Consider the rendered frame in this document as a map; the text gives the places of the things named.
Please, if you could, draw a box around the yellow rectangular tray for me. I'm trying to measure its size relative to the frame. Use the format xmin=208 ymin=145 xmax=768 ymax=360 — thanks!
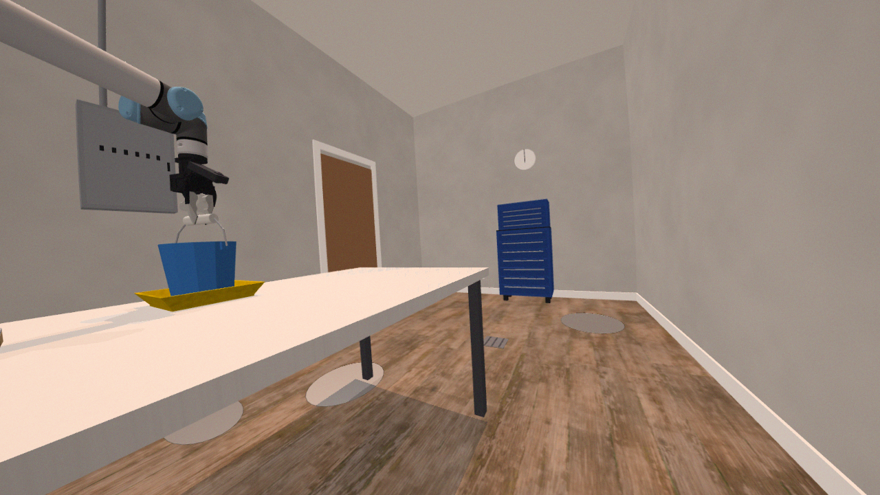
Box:
xmin=134 ymin=280 xmax=264 ymax=312

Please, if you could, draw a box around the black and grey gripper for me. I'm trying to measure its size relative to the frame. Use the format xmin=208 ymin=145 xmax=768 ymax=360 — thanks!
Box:
xmin=170 ymin=153 xmax=217 ymax=224

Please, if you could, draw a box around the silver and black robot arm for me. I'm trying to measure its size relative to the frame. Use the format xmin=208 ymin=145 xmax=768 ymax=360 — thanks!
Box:
xmin=0 ymin=0 xmax=208 ymax=158

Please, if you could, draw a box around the blue pail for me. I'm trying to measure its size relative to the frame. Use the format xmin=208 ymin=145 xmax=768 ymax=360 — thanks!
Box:
xmin=158 ymin=214 xmax=237 ymax=296

